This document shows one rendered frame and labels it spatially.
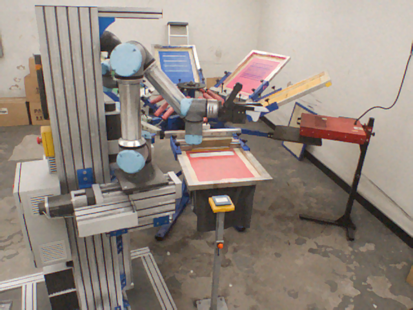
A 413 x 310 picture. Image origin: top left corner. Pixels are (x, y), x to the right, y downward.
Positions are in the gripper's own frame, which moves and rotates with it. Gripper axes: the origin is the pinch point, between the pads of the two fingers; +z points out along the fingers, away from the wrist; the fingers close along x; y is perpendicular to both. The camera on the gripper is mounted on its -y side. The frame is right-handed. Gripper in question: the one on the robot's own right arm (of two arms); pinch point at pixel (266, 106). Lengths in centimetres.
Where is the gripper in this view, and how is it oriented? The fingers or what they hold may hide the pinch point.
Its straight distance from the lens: 140.5
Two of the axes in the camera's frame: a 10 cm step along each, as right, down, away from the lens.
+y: -0.5, 9.6, 2.9
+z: 10.0, 0.5, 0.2
